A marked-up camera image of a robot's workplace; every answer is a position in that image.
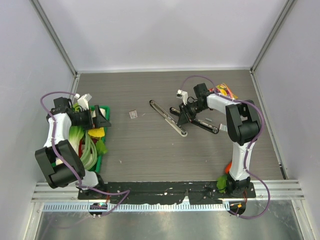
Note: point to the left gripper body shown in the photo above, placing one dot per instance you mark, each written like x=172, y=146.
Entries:
x=88, y=121

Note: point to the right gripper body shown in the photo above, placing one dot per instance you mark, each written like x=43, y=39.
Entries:
x=188, y=111

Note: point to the red white staple box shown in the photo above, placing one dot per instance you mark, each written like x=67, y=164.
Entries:
x=133, y=114

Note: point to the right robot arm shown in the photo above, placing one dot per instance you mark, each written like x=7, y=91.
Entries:
x=243, y=124

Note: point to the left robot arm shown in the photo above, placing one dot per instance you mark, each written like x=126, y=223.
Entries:
x=70, y=152

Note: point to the yellow white toy cabbage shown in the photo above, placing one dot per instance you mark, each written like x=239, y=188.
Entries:
x=96, y=133

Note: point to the green toy leaf sprig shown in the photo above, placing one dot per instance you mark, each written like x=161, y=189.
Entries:
x=101, y=148

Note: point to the green plastic tray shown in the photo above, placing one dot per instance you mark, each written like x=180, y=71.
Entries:
x=98, y=165

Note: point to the orange candy bag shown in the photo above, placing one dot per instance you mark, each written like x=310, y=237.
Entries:
x=223, y=90

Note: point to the orange toy carrot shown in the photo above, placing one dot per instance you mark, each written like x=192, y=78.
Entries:
x=228, y=167

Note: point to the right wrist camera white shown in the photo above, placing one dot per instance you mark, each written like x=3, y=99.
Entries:
x=183, y=95

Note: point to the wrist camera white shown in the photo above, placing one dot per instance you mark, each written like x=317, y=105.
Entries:
x=83, y=101
x=183, y=95

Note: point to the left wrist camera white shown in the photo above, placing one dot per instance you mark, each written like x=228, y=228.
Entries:
x=83, y=101

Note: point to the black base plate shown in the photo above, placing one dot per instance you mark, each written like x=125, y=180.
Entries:
x=164, y=193

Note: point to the white slotted cable duct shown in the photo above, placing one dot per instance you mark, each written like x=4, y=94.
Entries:
x=92, y=208

